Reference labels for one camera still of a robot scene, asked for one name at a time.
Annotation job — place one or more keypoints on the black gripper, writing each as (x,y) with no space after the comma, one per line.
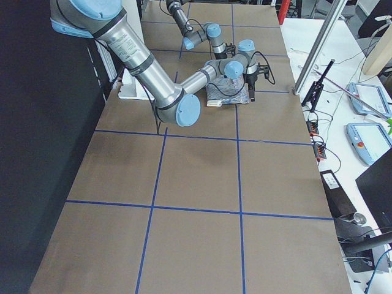
(219,56)
(251,79)

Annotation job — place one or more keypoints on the navy white striped polo shirt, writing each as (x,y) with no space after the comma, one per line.
(226,91)

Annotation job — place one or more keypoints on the black monitor arm base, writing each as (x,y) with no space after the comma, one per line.
(361,246)

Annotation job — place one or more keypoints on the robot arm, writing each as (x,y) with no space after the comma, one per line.
(173,103)
(196,27)

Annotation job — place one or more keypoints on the red object at edge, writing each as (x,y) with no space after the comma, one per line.
(285,4)

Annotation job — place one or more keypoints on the orange black usb hub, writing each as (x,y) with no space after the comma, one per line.
(312,127)

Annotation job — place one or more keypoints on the metal reacher grabber tool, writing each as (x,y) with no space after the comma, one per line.
(357,98)

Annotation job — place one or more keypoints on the far blue teach pendant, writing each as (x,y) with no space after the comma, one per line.
(372,95)

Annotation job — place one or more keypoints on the blue teach pendant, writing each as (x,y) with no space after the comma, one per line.
(370,140)
(372,95)

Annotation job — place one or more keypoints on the brown paper table cover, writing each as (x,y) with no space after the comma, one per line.
(232,204)

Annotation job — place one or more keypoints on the near blue teach pendant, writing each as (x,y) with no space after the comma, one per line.
(370,140)

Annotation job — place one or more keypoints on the wooden board leaning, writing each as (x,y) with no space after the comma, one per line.
(381,53)

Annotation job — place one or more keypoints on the black box white label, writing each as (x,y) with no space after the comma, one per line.
(338,201)

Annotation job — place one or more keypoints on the black monitor right side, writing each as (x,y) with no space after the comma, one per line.
(374,185)

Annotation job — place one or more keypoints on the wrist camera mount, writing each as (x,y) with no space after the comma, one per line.
(263,69)
(230,49)

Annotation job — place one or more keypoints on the black camera tripod stand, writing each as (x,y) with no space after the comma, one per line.
(315,90)

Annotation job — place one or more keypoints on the aluminium frame post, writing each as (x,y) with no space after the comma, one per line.
(323,35)

